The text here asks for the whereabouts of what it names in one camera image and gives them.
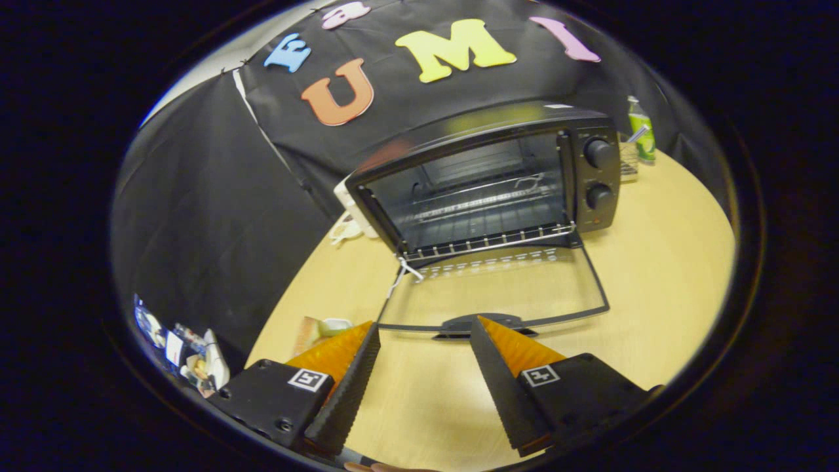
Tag small white snack dish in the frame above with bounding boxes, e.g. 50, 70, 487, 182
329, 220, 365, 247

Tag clear glass cup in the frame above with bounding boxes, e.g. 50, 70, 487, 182
616, 134, 640, 184

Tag green label bottle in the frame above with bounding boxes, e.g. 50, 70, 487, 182
626, 96, 657, 165

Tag colourful printed clutter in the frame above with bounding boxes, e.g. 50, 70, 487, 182
134, 295, 231, 398

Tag white pop-up toaster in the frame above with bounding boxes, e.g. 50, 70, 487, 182
333, 176, 380, 240

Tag black toaster oven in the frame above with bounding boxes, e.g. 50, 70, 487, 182
345, 105, 621, 340

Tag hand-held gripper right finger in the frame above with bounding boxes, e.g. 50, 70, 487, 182
469, 315, 663, 458

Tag toast sandwich with lettuce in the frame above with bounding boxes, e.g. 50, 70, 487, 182
294, 317, 355, 358

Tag white cable tie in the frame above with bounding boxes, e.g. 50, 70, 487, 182
387, 257, 424, 300

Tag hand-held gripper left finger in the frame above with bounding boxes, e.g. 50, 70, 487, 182
220, 320, 382, 458

